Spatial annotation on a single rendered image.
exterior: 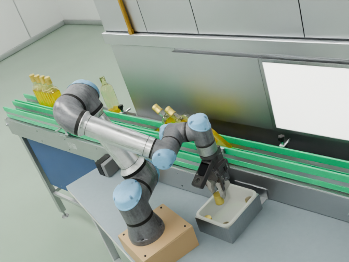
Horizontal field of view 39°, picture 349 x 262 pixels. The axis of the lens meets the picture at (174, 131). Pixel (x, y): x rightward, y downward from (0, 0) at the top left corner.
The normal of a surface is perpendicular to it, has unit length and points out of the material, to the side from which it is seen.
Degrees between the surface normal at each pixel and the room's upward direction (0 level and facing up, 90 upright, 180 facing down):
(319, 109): 90
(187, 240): 90
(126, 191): 9
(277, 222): 0
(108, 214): 0
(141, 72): 90
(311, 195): 90
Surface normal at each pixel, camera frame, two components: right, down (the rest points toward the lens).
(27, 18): 0.72, 0.16
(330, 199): -0.63, 0.55
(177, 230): -0.36, -0.81
